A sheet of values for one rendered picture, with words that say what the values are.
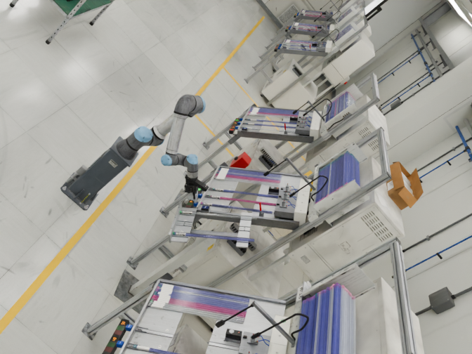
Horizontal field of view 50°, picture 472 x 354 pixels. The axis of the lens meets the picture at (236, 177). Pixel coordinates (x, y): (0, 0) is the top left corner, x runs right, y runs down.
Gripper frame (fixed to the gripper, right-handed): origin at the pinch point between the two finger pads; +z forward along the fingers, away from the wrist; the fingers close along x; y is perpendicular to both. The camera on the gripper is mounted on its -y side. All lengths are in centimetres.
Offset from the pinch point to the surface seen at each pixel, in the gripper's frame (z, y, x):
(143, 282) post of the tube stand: 48, 28, 37
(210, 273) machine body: 54, -13, 10
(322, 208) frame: -14, -88, 12
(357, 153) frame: -28, -108, -49
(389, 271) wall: 122, -159, -116
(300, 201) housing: -6, -72, -7
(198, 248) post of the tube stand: 13.0, -11.6, 36.6
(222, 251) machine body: 34.0, -21.0, 7.3
